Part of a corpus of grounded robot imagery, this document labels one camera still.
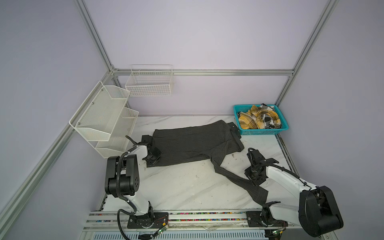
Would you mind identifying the yellow plaid shirt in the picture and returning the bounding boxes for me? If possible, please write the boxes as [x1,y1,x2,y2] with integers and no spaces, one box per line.
[238,104,282,130]

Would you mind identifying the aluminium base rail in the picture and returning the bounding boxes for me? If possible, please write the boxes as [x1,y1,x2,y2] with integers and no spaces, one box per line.
[80,209,312,240]

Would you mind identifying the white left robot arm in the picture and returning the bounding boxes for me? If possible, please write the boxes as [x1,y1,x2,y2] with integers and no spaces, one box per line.
[105,145,155,228]

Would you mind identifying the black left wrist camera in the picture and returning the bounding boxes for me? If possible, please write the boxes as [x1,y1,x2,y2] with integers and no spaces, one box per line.
[140,135,153,145]

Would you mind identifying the dark grey pinstriped shirt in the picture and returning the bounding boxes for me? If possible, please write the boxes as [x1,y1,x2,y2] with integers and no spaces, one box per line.
[149,120,268,205]

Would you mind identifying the white wire wall basket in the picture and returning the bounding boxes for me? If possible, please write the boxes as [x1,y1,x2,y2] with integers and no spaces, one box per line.
[125,65,174,97]

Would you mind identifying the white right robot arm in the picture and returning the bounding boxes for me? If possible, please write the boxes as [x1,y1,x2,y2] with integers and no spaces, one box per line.
[245,148,344,237]

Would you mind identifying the teal plastic basket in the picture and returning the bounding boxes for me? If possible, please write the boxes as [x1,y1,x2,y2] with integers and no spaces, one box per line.
[233,104,289,135]

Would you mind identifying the white mesh two-tier shelf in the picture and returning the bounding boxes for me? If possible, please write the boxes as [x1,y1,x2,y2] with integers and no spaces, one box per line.
[69,82,139,159]

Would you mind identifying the aluminium frame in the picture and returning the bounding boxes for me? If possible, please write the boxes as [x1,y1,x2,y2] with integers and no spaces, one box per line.
[1,1,338,239]

